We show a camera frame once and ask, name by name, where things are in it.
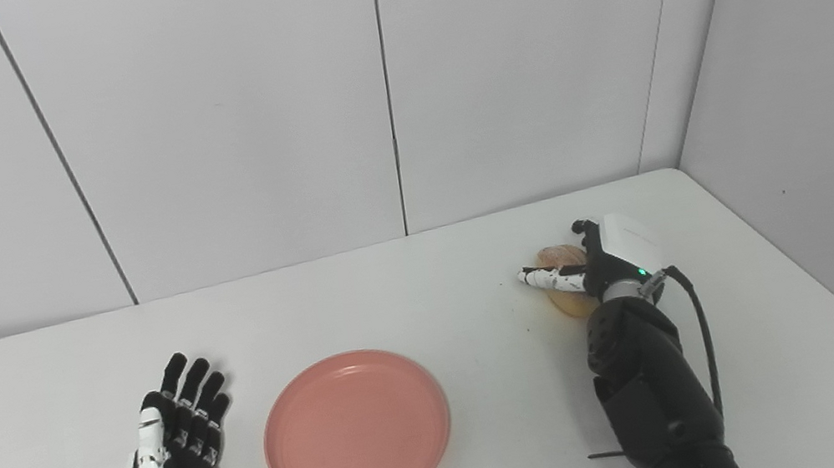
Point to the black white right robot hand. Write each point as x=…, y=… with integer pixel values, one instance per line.
x=626, y=245

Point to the brown bread roll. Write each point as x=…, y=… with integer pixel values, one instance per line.
x=558, y=254

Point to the pink round plate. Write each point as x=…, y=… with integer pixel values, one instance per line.
x=357, y=432

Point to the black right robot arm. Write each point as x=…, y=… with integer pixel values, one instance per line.
x=651, y=390

